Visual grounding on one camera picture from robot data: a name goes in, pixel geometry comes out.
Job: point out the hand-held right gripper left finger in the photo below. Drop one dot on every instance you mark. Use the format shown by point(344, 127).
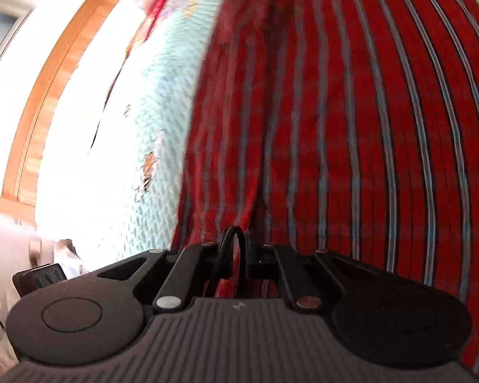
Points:
point(219, 261)

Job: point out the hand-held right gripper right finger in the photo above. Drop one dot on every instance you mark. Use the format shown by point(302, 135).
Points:
point(252, 261)

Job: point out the red plaid shirt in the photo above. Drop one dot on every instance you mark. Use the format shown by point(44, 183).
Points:
point(343, 127)

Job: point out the bee print quilt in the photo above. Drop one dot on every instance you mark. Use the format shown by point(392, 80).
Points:
point(143, 127)

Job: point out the wooden headboard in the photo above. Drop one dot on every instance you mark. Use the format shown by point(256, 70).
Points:
point(44, 107)

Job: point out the framed wall picture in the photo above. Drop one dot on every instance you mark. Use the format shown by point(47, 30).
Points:
point(0, 28)

